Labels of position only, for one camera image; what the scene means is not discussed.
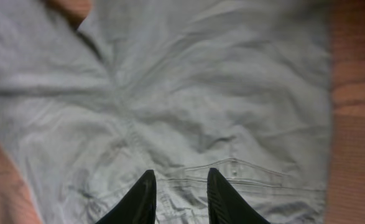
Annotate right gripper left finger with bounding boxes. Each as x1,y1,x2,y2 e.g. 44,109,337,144
96,170,157,224

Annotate grey shorts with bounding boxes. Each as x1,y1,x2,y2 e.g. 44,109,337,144
0,0,332,223

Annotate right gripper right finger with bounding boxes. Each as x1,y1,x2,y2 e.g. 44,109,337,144
207,168,270,224

